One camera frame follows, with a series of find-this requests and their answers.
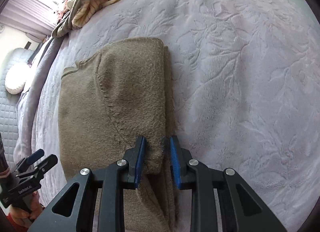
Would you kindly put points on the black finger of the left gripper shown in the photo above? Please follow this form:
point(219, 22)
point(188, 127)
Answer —
point(37, 173)

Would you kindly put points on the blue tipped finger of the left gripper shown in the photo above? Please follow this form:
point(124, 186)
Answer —
point(24, 164)

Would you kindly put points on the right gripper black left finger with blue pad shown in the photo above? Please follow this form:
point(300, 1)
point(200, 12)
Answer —
point(74, 206)

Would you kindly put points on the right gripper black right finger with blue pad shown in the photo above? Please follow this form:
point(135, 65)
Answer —
point(216, 191)

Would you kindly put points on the olive brown knit sweater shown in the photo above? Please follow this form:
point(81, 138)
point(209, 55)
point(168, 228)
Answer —
point(105, 102)

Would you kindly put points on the person's left hand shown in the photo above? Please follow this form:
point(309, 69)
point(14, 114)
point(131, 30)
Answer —
point(21, 217)

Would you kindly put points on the grey quilted headboard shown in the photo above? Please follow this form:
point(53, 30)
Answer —
point(8, 121)

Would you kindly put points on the white round cushion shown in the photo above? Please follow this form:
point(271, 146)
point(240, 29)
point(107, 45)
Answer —
point(16, 78)

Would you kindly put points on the lavender embossed bed blanket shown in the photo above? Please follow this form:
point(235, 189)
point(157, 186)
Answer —
point(244, 78)

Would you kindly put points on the grey pleated curtain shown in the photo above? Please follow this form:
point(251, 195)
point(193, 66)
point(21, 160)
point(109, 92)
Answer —
point(30, 16)

